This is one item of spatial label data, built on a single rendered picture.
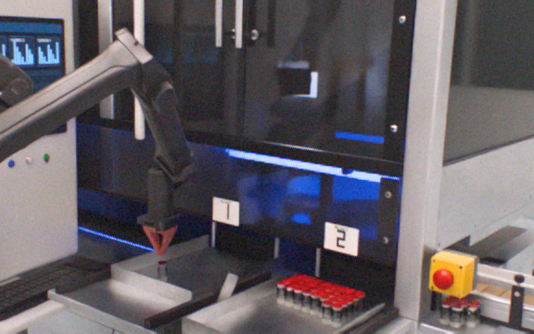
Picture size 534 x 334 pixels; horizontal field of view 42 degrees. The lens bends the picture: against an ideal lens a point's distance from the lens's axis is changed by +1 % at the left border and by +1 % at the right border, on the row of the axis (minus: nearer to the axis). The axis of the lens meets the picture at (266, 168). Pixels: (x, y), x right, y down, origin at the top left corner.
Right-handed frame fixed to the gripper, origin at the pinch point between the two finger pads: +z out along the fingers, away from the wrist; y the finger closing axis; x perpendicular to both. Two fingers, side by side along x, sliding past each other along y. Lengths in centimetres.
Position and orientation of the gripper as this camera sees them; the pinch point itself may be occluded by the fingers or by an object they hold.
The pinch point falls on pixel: (160, 252)
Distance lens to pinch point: 166.0
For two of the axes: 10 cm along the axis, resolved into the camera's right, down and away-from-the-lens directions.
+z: -0.4, 9.8, 1.9
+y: 3.8, -1.6, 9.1
